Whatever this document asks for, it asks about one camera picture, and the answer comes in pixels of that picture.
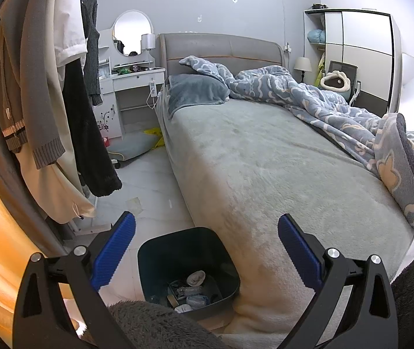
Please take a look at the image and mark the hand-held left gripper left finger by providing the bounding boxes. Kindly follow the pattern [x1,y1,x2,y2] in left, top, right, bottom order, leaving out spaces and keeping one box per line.
[12,211,136,349]

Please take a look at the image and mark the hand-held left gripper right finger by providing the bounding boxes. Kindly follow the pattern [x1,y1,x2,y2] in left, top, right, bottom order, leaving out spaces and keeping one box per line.
[276,214,400,349]

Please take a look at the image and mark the dark teal trash bin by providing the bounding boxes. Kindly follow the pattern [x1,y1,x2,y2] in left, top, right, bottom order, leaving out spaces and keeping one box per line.
[137,227,241,321]

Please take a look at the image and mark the cream padded object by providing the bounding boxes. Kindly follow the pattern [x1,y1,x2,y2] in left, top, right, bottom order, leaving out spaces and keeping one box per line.
[187,270,207,287]

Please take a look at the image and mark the white clothes rack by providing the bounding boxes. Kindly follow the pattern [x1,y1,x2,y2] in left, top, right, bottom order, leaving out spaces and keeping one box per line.
[69,204,113,236]

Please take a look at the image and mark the person's grey fleece pants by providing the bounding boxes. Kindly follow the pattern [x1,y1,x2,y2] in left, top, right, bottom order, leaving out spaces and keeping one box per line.
[107,247,414,349]

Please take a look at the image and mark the bed with grey sheet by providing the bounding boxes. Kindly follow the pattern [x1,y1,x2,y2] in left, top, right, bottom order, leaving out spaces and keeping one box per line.
[156,92,414,339]

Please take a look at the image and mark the grey cushion stool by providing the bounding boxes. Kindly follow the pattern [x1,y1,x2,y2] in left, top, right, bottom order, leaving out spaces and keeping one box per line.
[109,133,157,170]

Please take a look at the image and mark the black fleece garment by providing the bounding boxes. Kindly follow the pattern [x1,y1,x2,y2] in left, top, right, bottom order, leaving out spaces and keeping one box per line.
[61,56,123,197]

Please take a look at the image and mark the yellow bag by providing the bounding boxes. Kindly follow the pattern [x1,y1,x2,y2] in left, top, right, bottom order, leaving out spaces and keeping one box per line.
[144,127,166,149]

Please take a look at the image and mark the blue patterned duvet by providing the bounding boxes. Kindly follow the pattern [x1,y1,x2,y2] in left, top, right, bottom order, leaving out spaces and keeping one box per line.
[180,55,414,237]

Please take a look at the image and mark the white dressing table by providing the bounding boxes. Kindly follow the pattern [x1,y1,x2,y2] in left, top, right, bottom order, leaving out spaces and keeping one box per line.
[98,10,166,139]

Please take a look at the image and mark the grey knit jacket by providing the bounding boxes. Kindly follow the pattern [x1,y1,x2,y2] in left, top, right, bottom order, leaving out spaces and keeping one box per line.
[21,0,67,170]

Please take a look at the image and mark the cream plush pet bed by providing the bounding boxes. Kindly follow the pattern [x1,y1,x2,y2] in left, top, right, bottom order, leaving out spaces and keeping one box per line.
[319,71,353,99]

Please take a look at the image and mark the blue-grey pillow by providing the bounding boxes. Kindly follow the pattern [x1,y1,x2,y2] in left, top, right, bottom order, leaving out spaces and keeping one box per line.
[168,74,230,120]

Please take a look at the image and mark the colourful snack packets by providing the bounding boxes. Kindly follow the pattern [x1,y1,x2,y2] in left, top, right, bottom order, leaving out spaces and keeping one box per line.
[114,64,153,75]

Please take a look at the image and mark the brown striped cardigan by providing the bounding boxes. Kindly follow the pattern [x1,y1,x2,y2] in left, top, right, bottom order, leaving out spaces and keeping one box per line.
[0,0,39,153]

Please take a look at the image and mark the beige shade bedside lamp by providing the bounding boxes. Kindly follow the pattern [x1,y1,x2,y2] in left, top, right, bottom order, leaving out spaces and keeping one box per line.
[293,57,311,83]

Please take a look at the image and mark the black office chair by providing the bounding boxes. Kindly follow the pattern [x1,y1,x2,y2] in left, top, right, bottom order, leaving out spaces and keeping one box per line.
[322,60,361,107]

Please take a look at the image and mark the dark grey knit sweater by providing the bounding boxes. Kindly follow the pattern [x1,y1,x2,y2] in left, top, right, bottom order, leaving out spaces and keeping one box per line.
[81,0,104,106]

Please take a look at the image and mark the white table lamp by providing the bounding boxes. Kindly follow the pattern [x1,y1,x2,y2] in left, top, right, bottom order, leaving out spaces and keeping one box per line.
[141,33,156,70]

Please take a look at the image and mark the light blue stuffed item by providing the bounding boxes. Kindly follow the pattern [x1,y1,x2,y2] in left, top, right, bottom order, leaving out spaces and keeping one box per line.
[308,29,327,45]

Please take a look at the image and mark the grey upholstered headboard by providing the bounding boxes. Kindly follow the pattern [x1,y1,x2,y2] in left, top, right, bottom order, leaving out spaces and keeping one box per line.
[158,33,290,81]

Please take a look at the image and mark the round mirror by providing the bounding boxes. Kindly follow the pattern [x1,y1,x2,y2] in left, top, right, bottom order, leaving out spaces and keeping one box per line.
[113,12,153,57]

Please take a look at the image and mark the white shirt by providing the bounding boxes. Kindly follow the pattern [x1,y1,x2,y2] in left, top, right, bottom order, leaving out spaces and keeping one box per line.
[52,0,88,68]

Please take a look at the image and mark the white power strip with cable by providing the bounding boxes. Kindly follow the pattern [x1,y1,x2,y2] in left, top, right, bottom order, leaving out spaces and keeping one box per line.
[146,78,161,110]

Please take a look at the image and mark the white wardrobe with black frame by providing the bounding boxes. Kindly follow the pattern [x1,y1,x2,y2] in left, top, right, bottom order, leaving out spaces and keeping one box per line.
[303,8,402,117]

